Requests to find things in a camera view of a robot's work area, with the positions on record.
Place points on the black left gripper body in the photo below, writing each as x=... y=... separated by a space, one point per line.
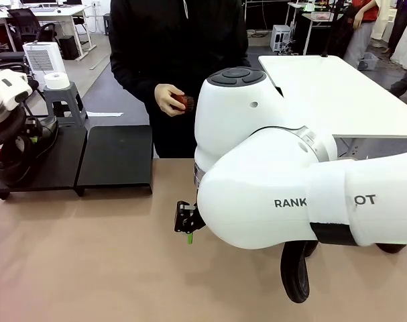
x=5 y=131

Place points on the black leather shoe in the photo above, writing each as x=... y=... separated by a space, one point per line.
x=47 y=134

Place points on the red-brown wooden shoe brush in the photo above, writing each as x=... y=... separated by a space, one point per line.
x=183 y=100

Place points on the person's right forearm black sleeve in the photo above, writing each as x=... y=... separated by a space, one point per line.
x=132 y=80

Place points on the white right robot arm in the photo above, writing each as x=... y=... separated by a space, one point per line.
x=257 y=188

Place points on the black pole stand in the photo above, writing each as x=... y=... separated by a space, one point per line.
x=324 y=54

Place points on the person's right hand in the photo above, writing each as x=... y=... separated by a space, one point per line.
x=163 y=97

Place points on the grey plastic stool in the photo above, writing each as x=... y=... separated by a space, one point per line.
x=60 y=95

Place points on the white paper roll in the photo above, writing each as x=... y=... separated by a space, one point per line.
x=55 y=82

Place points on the white air purifier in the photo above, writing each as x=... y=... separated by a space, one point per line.
x=40 y=62

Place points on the black office chair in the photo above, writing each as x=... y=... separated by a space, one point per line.
x=22 y=20
x=7 y=57
x=49 y=33

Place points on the black computer tower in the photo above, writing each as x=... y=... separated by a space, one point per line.
x=68 y=47

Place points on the white office desk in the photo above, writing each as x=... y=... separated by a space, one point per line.
x=65 y=11

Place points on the small dark stool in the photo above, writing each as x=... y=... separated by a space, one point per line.
x=107 y=23

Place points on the person torso in black jacket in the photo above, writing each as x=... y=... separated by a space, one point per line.
x=176 y=50

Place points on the large white table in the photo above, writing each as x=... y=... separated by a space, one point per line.
x=324 y=87

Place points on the white computer case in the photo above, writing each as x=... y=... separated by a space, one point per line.
x=280 y=37

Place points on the small white table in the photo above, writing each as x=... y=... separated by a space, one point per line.
x=310 y=20

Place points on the black hanging apron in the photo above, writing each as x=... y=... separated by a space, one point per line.
x=342 y=37

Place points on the grey plastic bin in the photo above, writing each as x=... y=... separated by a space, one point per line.
x=369 y=62

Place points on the person in red shirt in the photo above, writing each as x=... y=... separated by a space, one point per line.
x=364 y=37

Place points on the person in dark trousers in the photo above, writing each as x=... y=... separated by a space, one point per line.
x=406 y=80

